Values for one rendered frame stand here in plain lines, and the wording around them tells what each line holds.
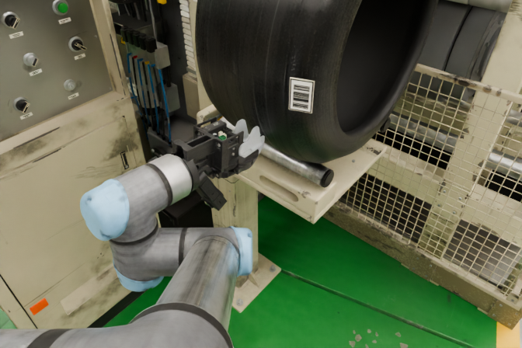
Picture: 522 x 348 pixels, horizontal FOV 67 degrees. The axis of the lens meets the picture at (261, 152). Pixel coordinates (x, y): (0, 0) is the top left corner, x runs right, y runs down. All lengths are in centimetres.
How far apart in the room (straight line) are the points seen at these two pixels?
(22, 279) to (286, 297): 97
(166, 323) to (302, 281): 152
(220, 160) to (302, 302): 117
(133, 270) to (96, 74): 72
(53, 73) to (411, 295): 155
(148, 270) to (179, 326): 35
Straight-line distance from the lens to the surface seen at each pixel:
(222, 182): 134
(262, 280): 179
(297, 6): 63
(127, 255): 64
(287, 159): 93
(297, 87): 65
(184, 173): 62
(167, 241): 63
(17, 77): 115
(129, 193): 58
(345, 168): 109
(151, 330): 30
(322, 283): 182
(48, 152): 121
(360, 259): 192
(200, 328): 32
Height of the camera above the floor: 151
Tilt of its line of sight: 39 degrees down
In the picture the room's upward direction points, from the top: straight up
